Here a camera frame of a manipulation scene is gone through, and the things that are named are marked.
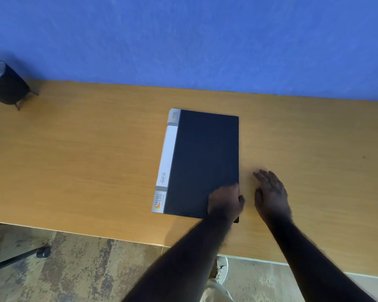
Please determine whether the person's left hand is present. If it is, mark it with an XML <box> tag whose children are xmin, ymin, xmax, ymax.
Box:
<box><xmin>207</xmin><ymin>184</ymin><xmax>246</xmax><ymax>224</ymax></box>

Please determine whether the person's right hand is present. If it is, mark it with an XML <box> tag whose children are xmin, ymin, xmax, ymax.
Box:
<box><xmin>252</xmin><ymin>169</ymin><xmax>293</xmax><ymax>225</ymax></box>

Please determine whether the black folder with white spine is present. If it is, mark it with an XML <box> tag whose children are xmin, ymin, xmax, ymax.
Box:
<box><xmin>151</xmin><ymin>109</ymin><xmax>240</xmax><ymax>224</ymax></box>

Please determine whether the person's left forearm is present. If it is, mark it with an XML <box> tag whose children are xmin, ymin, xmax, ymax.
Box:
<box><xmin>122</xmin><ymin>214</ymin><xmax>234</xmax><ymax>302</ymax></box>

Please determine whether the person's right forearm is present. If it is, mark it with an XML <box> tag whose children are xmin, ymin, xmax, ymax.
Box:
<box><xmin>266</xmin><ymin>217</ymin><xmax>378</xmax><ymax>302</ymax></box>

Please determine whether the person's beige shoe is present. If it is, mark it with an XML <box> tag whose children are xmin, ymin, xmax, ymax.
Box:
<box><xmin>215</xmin><ymin>256</ymin><xmax>229</xmax><ymax>284</ymax></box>

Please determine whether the person's beige trouser leg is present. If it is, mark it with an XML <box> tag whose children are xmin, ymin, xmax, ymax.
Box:
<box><xmin>203</xmin><ymin>277</ymin><xmax>231</xmax><ymax>302</ymax></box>

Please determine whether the black office chair base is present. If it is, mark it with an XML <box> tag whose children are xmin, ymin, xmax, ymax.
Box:
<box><xmin>0</xmin><ymin>223</ymin><xmax>52</xmax><ymax>278</ymax></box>

